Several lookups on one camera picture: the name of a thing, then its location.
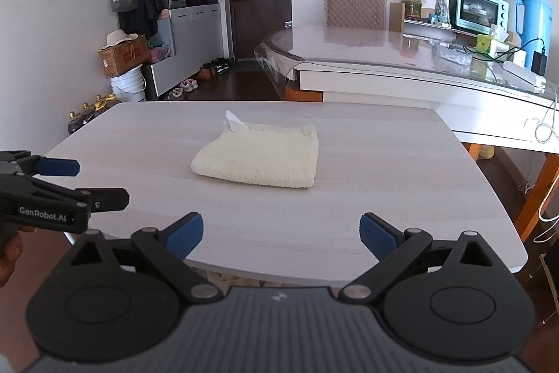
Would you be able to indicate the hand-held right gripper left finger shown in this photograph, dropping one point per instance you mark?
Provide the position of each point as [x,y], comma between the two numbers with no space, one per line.
[185,233]

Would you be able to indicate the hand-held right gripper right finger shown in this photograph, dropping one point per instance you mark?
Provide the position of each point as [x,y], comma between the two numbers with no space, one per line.
[377,235]

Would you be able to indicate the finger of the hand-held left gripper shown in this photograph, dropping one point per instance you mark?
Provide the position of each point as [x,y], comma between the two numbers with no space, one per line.
[56,166]
[109,199]

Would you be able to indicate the cream towel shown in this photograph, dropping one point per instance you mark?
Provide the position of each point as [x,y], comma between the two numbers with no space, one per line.
[262,159]

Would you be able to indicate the person's left hand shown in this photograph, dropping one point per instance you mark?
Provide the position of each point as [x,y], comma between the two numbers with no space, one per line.
[9,259]

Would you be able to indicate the cluster of cooking oil bottles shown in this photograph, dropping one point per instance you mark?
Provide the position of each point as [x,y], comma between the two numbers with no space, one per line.
[87,115]

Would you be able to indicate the white plastic bucket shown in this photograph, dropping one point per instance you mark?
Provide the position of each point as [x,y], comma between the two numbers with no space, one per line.
[129,87]

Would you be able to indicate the cardboard box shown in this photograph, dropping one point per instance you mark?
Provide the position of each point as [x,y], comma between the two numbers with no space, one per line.
[124,58]

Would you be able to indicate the pale yellow bag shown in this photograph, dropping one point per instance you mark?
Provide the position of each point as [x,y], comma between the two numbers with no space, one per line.
[487,153]

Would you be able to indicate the white sun hat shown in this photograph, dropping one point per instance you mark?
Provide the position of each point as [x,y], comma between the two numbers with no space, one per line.
[118,38]

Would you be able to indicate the colourful cloth pile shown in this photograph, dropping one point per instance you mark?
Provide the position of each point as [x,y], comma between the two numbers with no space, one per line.
[159,53]

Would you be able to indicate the row of shoes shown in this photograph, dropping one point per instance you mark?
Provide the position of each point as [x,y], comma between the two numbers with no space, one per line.
[214,69]

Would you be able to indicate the clear plastic container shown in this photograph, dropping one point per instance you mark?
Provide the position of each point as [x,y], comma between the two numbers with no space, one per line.
[452,55]

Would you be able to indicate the wooden shelf riser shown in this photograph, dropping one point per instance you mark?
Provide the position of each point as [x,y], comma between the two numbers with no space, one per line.
[419,23]

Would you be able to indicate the white power strip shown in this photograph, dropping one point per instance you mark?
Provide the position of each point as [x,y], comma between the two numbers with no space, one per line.
[522,73]

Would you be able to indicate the brown cardboard panel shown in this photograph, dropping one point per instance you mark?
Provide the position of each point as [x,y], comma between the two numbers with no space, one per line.
[396,19]

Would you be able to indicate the green tissue box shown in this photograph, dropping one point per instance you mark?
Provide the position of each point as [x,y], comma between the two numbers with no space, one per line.
[484,43]

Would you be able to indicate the beige quilted chair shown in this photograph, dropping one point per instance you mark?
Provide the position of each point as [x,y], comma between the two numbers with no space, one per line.
[353,10]

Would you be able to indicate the orange-lid glass jar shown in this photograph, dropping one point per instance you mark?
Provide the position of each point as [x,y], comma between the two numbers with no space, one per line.
[412,8]

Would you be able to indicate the white printed pouch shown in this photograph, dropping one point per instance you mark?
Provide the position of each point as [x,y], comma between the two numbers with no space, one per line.
[443,9]

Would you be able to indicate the black power adapter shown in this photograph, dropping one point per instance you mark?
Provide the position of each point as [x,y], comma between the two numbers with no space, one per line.
[539,62]

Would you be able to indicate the teal toaster oven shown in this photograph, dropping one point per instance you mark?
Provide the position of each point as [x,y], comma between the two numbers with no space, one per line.
[476,10]

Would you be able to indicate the blue thermos flask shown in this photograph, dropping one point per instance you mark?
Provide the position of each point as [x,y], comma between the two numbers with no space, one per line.
[535,19]

